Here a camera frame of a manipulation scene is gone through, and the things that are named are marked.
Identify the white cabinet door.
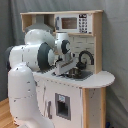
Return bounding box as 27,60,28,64
45,82,82,128

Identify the silver toy pot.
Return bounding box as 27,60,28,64
69,67,81,76

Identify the grey range hood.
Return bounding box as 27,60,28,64
25,14,54,33

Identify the wooden toy kitchen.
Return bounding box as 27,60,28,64
21,10,115,128

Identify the toy microwave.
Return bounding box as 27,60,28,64
55,14,92,34

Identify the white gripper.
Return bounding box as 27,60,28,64
55,53,75,75

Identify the black toy faucet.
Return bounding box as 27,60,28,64
75,50,95,71

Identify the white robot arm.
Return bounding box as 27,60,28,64
6,29,70,128

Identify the grey toy sink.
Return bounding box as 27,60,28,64
60,69,92,81

